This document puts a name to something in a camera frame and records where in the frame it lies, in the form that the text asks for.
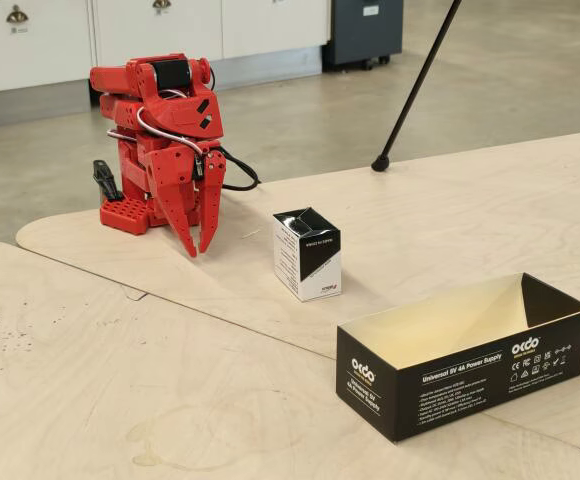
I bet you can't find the black table clamp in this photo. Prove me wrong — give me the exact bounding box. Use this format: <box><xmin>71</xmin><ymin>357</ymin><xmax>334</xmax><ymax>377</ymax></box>
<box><xmin>92</xmin><ymin>159</ymin><xmax>124</xmax><ymax>204</ymax></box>

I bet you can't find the black tripod leg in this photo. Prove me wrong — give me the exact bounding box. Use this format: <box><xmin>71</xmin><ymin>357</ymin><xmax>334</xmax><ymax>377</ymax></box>
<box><xmin>370</xmin><ymin>0</ymin><xmax>464</xmax><ymax>173</ymax></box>

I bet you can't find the dark grey rolling cabinet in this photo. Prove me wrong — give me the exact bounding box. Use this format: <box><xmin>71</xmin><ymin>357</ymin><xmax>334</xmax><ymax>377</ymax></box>
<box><xmin>322</xmin><ymin>0</ymin><xmax>405</xmax><ymax>72</ymax></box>

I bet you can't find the red perforated robot base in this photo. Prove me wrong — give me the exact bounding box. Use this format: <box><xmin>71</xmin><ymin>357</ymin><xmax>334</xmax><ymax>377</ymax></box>
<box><xmin>99</xmin><ymin>197</ymin><xmax>152</xmax><ymax>236</ymax></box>

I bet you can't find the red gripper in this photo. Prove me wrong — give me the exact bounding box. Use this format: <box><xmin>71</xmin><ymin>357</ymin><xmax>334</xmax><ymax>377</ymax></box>
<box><xmin>141</xmin><ymin>89</ymin><xmax>228</xmax><ymax>259</ymax></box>

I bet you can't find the white cabinet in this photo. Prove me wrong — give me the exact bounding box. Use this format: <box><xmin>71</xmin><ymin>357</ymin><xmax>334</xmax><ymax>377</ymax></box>
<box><xmin>0</xmin><ymin>0</ymin><xmax>332</xmax><ymax>96</ymax></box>

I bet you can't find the long black open box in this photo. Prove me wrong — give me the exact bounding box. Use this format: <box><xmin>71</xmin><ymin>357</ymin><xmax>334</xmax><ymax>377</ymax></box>
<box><xmin>336</xmin><ymin>272</ymin><xmax>580</xmax><ymax>443</ymax></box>

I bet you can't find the looped black cable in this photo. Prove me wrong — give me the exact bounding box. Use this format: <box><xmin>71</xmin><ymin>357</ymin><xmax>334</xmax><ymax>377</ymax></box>
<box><xmin>217</xmin><ymin>144</ymin><xmax>262</xmax><ymax>193</ymax></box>

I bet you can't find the small black white box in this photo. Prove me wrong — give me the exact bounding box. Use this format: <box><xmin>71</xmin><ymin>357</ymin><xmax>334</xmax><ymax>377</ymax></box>
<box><xmin>272</xmin><ymin>207</ymin><xmax>342</xmax><ymax>303</ymax></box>

